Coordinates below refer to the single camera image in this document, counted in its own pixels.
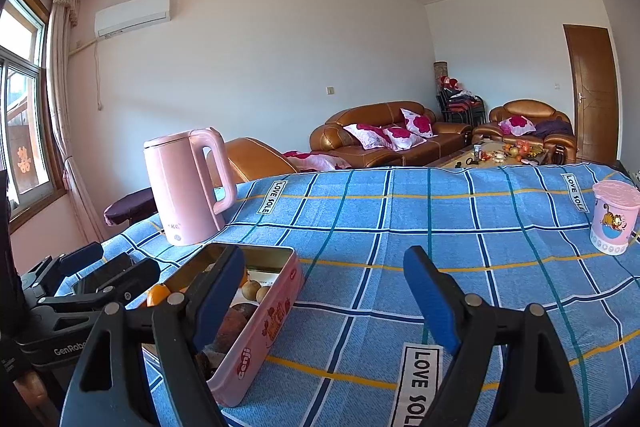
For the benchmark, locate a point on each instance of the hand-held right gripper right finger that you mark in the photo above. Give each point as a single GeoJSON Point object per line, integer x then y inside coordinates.
{"type": "Point", "coordinates": [432, 302]}

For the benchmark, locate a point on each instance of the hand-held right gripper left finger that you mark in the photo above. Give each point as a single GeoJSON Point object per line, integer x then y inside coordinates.
{"type": "Point", "coordinates": [220, 302]}

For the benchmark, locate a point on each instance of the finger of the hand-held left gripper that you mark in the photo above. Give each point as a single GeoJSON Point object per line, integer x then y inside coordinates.
{"type": "Point", "coordinates": [115, 284]}
{"type": "Point", "coordinates": [65, 264]}

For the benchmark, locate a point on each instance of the purple passion fruit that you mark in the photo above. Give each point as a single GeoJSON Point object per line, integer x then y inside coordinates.
{"type": "Point", "coordinates": [231, 324]}

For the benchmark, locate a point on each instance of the tan longan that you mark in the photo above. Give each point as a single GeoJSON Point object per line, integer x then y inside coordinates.
{"type": "Point", "coordinates": [264, 295]}
{"type": "Point", "coordinates": [249, 292]}

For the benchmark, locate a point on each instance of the orange mandarin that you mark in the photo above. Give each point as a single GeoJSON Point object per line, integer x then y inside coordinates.
{"type": "Point", "coordinates": [157, 296]}
{"type": "Point", "coordinates": [244, 280]}

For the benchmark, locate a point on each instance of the pink metal tin box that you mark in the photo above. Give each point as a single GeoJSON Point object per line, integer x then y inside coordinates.
{"type": "Point", "coordinates": [270, 322]}

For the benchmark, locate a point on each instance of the dark brown date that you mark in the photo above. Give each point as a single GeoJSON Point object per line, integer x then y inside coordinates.
{"type": "Point", "coordinates": [210, 364]}

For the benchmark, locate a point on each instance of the printed paper leaflet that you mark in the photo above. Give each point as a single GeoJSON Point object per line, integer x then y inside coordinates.
{"type": "Point", "coordinates": [265, 278]}

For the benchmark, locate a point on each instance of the stool with purple cushion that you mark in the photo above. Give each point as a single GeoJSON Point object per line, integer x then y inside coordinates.
{"type": "Point", "coordinates": [130, 207]}

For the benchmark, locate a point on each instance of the blue plaid tablecloth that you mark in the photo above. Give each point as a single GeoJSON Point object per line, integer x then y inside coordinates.
{"type": "Point", "coordinates": [400, 217]}

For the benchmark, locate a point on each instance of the pink electric kettle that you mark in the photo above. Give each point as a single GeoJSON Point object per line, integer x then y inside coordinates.
{"type": "Point", "coordinates": [182, 187]}

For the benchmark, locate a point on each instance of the coffee table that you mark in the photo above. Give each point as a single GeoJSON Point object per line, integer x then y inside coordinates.
{"type": "Point", "coordinates": [450, 159]}

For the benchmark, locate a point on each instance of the brown leather chair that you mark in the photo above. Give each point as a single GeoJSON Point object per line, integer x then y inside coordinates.
{"type": "Point", "coordinates": [260, 162]}

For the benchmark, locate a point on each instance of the white pink floral pillow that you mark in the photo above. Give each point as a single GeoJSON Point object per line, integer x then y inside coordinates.
{"type": "Point", "coordinates": [417, 123]}
{"type": "Point", "coordinates": [517, 125]}
{"type": "Point", "coordinates": [405, 137]}
{"type": "Point", "coordinates": [367, 136]}

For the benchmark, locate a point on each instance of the pink floral cloth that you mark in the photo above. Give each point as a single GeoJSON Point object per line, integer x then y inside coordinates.
{"type": "Point", "coordinates": [315, 161]}

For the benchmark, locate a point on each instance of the plate of oranges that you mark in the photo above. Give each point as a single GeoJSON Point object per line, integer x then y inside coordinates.
{"type": "Point", "coordinates": [520, 148]}

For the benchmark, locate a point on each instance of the pink curtain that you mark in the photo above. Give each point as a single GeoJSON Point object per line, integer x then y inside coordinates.
{"type": "Point", "coordinates": [60, 82]}

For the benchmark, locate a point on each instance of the brown leather sofa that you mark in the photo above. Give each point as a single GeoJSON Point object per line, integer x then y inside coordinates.
{"type": "Point", "coordinates": [330, 137]}

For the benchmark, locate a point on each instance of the stacked black chairs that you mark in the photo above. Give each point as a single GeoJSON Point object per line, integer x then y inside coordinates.
{"type": "Point", "coordinates": [462, 107]}

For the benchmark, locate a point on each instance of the pink cartoon plastic cup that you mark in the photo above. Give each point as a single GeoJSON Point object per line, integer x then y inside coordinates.
{"type": "Point", "coordinates": [614, 217]}

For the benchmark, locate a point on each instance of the purple blanket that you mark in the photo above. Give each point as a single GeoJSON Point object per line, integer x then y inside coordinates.
{"type": "Point", "coordinates": [552, 128]}

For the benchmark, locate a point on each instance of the brown leather armchair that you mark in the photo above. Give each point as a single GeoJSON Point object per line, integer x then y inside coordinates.
{"type": "Point", "coordinates": [530, 107]}

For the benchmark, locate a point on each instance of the red plush toys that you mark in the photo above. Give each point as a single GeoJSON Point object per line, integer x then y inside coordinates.
{"type": "Point", "coordinates": [449, 82]}

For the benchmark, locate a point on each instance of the tall patterned vase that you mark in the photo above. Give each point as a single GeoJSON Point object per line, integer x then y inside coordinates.
{"type": "Point", "coordinates": [440, 74]}

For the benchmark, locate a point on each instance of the white air conditioner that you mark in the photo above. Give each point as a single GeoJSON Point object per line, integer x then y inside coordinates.
{"type": "Point", "coordinates": [132, 14]}

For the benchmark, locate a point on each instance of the brown wooden door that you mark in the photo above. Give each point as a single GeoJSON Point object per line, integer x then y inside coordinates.
{"type": "Point", "coordinates": [592, 92]}

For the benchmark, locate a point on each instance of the wooden frame window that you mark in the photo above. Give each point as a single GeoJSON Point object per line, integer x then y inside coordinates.
{"type": "Point", "coordinates": [22, 122]}

